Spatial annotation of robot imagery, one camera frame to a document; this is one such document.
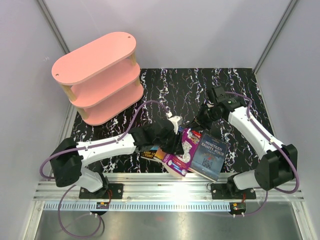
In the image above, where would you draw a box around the purple paperback book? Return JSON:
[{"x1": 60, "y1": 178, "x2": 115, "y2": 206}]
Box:
[{"x1": 162, "y1": 128, "x2": 202, "y2": 178}]

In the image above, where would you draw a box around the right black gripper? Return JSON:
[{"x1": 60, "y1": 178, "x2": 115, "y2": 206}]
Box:
[{"x1": 187, "y1": 103, "x2": 222, "y2": 132}]

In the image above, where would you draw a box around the Nineteen Eighty-Four blue book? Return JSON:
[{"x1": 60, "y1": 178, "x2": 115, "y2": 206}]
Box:
[{"x1": 189, "y1": 133, "x2": 229, "y2": 182}]

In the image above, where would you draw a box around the Jane Eyre blue book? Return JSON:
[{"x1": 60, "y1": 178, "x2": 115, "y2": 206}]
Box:
[{"x1": 153, "y1": 148, "x2": 167, "y2": 163}]

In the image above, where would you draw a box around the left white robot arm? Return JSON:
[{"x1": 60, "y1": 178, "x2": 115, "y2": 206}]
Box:
[{"x1": 49, "y1": 124, "x2": 184, "y2": 199}]

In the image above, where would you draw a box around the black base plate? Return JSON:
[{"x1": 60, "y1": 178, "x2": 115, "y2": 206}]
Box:
[
  {"x1": 79, "y1": 183, "x2": 124, "y2": 200},
  {"x1": 209, "y1": 183, "x2": 257, "y2": 200}
]

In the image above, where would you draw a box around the black marble table mat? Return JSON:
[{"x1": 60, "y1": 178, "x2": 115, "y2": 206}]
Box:
[{"x1": 67, "y1": 67, "x2": 286, "y2": 174}]

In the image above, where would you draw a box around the slotted white cable duct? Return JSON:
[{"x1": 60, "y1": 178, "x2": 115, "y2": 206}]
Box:
[{"x1": 43, "y1": 201, "x2": 231, "y2": 212}]

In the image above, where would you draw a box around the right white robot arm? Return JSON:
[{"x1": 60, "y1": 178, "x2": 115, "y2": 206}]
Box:
[{"x1": 192, "y1": 97, "x2": 300, "y2": 199}]

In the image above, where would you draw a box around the pink three-tier shelf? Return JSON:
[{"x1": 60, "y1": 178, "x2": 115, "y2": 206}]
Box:
[{"x1": 51, "y1": 31, "x2": 144, "y2": 126}]

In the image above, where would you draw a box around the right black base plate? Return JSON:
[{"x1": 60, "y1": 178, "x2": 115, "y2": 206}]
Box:
[{"x1": 209, "y1": 183, "x2": 257, "y2": 200}]

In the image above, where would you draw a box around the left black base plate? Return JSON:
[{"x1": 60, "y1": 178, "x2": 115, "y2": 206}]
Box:
[{"x1": 79, "y1": 183, "x2": 124, "y2": 200}]

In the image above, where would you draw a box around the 169-Storey Treehouse black book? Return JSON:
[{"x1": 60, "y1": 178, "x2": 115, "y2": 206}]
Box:
[{"x1": 139, "y1": 146, "x2": 158, "y2": 161}]

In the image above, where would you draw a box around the aluminium rail frame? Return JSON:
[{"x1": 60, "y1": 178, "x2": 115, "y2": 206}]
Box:
[{"x1": 23, "y1": 99, "x2": 312, "y2": 240}]

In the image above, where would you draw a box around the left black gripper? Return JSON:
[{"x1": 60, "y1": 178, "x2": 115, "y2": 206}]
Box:
[{"x1": 154, "y1": 130, "x2": 184, "y2": 156}]

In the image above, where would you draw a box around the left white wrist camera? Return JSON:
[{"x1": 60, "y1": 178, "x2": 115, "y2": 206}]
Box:
[{"x1": 165, "y1": 111, "x2": 183, "y2": 134}]

